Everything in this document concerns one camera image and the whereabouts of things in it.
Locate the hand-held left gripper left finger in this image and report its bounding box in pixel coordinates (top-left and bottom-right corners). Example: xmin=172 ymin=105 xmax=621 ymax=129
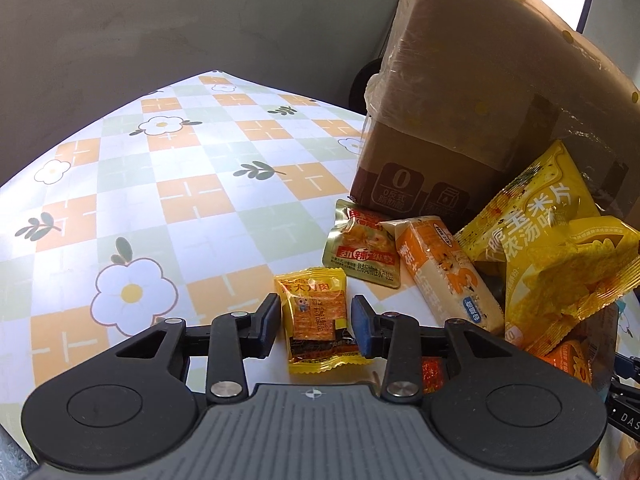
xmin=116 ymin=292 xmax=282 ymax=402

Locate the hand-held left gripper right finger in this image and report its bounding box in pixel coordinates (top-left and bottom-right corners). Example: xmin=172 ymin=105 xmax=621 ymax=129
xmin=350 ymin=295 xmax=523 ymax=403

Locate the small yellow snack packet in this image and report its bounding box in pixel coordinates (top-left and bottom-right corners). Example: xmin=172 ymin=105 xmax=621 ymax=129
xmin=274 ymin=266 xmax=373 ymax=375

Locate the orange snack packet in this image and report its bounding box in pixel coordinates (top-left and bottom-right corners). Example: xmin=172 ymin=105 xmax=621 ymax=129
xmin=542 ymin=302 xmax=621 ymax=391

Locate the large yellow corn chip bag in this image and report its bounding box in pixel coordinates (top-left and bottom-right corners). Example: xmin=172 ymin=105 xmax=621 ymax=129
xmin=454 ymin=139 xmax=601 ymax=351

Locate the plastic-lined cardboard box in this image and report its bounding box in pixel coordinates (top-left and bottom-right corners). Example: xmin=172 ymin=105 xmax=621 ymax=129
xmin=348 ymin=0 xmax=640 ymax=233

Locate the gold green snack packet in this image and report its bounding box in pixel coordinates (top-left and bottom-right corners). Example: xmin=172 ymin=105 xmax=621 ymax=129
xmin=322 ymin=199 xmax=403 ymax=289

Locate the small red snack packet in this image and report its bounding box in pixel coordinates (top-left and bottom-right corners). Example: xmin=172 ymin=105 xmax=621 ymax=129
xmin=421 ymin=357 xmax=448 ymax=395

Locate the orange white biscuit packet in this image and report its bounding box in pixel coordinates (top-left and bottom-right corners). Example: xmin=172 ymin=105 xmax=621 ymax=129
xmin=380 ymin=216 xmax=506 ymax=336

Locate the yellow chip bag with picture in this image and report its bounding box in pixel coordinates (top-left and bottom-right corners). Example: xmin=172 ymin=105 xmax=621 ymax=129
xmin=520 ymin=215 xmax=640 ymax=358

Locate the black exercise bike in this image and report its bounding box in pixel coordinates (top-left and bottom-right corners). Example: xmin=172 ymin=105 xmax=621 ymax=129
xmin=347 ymin=57 xmax=387 ymax=113

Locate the black window frame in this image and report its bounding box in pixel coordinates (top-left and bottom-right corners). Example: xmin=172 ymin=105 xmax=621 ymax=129
xmin=492 ymin=0 xmax=640 ymax=48

